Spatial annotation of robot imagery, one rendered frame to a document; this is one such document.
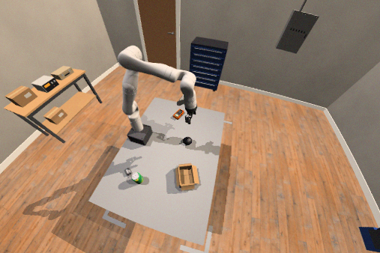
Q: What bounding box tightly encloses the brown cardboard box with flaps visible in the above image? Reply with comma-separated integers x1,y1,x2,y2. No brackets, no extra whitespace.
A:
175,164,199,190

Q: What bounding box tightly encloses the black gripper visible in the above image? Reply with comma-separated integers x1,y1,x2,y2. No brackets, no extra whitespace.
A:
185,107,197,124

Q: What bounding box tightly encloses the orange multimeter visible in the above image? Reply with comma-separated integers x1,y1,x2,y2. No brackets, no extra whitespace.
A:
173,109,184,119

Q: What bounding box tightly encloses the green drink can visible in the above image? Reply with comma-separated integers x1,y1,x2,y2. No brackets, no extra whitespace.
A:
132,172,144,184

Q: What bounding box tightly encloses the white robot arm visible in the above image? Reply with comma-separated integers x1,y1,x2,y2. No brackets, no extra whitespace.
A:
118,46,196,132

